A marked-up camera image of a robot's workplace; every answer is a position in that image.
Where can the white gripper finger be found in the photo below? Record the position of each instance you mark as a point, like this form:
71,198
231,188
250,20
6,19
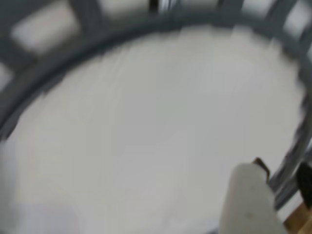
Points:
248,202

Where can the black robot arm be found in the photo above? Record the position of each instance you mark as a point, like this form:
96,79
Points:
306,182

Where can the gray circular toy track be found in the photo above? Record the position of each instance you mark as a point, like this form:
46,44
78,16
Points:
97,41

